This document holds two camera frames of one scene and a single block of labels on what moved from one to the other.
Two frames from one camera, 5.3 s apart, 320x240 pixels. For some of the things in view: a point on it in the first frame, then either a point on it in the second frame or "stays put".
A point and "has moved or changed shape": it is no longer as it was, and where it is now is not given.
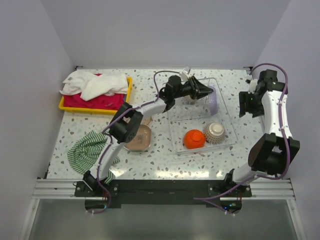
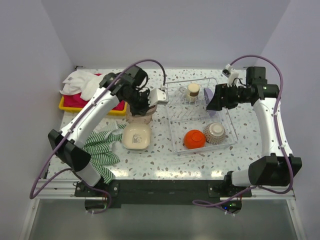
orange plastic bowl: (194, 139) stays put
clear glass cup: (183, 100) has moved or changed shape
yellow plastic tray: (111, 112) stays put
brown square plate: (142, 140) has moved or changed shape
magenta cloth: (110, 102) stays put
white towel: (87, 84) stays put
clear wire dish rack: (195, 114) stays put
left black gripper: (201, 90) -> (143, 110)
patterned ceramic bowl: (214, 132) stays put
